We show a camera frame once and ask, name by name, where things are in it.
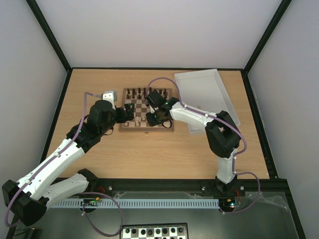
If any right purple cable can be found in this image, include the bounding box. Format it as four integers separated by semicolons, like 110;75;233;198
147;77;261;215

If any light blue cable duct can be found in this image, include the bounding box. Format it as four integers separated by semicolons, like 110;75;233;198
53;198;219;209

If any wooden chess board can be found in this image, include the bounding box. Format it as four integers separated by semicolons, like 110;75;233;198
118;87;175;133

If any white cardboard box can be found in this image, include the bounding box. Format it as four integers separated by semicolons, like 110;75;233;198
174;69;240;127

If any purple cable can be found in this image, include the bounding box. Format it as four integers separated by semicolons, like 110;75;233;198
147;77;261;215
4;92;125;235

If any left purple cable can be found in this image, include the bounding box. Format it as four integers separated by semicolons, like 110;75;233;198
4;92;125;235

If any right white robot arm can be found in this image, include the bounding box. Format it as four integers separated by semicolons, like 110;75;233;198
146;90;241;195

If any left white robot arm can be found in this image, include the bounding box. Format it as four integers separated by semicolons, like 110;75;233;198
2;100;135;226

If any black aluminium rail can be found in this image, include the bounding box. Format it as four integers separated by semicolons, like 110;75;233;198
69;178;290;200

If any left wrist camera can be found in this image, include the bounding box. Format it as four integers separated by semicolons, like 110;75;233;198
102;90;117;102

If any printed checker calibration board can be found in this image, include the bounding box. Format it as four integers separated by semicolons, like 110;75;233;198
119;223;189;239

